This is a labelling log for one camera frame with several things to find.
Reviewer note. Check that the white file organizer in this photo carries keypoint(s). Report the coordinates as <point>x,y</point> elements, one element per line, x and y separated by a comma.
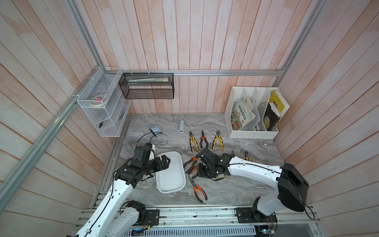
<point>257,98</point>

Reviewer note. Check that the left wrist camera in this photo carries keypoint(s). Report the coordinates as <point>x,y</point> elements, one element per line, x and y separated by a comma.
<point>152,151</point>

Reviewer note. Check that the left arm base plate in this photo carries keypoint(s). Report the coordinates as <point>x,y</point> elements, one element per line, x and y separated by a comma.
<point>148,217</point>

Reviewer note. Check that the black mesh wall basket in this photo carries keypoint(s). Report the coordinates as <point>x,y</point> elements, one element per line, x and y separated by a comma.
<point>147,85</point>

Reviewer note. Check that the light blue round clock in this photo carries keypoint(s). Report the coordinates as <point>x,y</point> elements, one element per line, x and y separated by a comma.
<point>156,131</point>

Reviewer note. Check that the yellow book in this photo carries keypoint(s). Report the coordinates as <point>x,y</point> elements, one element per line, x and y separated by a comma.
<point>278,100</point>

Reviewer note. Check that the white plastic storage box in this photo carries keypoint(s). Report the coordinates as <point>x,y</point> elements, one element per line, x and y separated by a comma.
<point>172,179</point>

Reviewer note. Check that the orange black small pliers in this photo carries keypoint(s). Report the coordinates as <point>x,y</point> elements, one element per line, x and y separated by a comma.
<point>203,138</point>

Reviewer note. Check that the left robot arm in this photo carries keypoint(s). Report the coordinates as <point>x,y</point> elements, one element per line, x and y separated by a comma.
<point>102,223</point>

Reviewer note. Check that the illustrated history book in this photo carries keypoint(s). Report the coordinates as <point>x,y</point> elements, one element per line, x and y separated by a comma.
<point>241,115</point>

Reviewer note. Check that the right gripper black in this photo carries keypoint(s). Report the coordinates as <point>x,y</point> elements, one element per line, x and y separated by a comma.
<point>200,173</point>

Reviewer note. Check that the black book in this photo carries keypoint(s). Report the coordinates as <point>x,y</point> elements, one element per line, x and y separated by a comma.
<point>271,117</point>

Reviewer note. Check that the aluminium front rail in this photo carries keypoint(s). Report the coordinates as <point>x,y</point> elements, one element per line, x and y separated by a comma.
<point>216,221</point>

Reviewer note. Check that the white wire wall shelf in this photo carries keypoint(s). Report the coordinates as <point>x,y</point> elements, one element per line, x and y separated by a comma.
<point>107,120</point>

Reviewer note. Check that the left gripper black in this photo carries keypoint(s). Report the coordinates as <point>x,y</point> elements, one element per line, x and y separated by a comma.
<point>159,167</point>

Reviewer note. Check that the tape roll on shelf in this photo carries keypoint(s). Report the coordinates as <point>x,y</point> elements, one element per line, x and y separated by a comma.
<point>98,101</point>

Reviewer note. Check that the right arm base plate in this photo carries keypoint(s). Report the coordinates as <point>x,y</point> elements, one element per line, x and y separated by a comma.
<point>247,215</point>

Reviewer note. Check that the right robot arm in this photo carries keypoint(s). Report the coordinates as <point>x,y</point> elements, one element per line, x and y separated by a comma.
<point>290,187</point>

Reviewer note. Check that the orange long nose pliers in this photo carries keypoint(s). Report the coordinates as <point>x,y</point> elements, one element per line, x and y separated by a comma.
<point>197,189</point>

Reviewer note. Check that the yellow black combination pliers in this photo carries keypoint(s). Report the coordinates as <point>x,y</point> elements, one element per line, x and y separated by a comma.
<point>193,143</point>

